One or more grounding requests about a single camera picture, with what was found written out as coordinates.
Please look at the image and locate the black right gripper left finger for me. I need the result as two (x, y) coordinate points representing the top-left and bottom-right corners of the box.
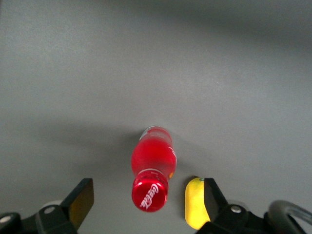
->
(34, 177), (95, 234)

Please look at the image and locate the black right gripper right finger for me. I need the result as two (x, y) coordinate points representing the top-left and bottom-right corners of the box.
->
(196, 177), (268, 234)

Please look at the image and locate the red coke bottle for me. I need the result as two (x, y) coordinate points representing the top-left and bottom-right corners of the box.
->
(131, 125), (178, 213)

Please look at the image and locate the yellow toy lemon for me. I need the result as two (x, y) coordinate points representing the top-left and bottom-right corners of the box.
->
(184, 176), (212, 231)

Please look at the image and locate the grey cable tube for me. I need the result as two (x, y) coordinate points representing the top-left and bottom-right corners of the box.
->
(264, 199), (312, 234)

